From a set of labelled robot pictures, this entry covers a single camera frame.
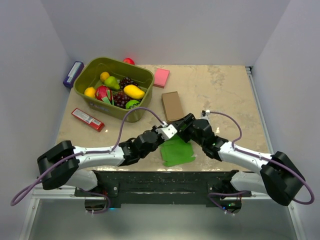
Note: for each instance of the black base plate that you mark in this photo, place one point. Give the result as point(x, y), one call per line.
point(162, 188)

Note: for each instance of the green round fruit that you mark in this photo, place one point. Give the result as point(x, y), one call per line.
point(132, 104)

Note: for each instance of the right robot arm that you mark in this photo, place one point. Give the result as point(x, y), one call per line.
point(271, 174)

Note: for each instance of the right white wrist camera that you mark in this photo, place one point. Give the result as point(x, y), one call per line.
point(205, 114)

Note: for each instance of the purple blue box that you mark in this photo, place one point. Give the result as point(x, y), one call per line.
point(73, 73)

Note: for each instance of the yellow lemon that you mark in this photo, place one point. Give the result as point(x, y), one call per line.
point(90, 92)

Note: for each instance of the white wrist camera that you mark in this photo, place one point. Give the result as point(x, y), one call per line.
point(205, 114)
point(167, 131)

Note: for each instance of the aluminium frame rail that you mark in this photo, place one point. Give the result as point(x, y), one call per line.
point(65, 192)

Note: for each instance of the small orange fruit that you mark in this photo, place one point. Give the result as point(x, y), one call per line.
point(104, 76)

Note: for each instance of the olive green plastic bin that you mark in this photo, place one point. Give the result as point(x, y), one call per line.
point(90, 78)

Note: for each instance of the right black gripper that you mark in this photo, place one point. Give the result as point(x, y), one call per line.
point(188, 120)

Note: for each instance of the red rectangular box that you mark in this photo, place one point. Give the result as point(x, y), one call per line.
point(88, 119)

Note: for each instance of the green paper box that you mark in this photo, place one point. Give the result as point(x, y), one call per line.
point(176, 152)

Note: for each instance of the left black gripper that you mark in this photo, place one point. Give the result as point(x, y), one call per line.
point(161, 140)

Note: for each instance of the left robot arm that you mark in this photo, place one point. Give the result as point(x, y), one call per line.
point(65, 164)

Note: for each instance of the dark purple grapes back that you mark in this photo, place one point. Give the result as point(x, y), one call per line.
point(126, 81)

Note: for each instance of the yellow mango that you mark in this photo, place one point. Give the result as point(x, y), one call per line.
point(134, 92)

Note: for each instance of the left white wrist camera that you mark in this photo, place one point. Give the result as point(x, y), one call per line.
point(167, 131)

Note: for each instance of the red apple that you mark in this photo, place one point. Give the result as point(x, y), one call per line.
point(129, 61)

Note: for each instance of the brown cardboard box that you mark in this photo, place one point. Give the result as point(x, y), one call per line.
point(172, 106)

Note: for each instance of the dark red grapes front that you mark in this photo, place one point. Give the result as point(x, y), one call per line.
point(120, 99)

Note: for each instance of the green pear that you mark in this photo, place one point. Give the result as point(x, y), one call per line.
point(112, 83)

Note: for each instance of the pink box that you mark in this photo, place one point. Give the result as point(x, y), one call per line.
point(160, 77)

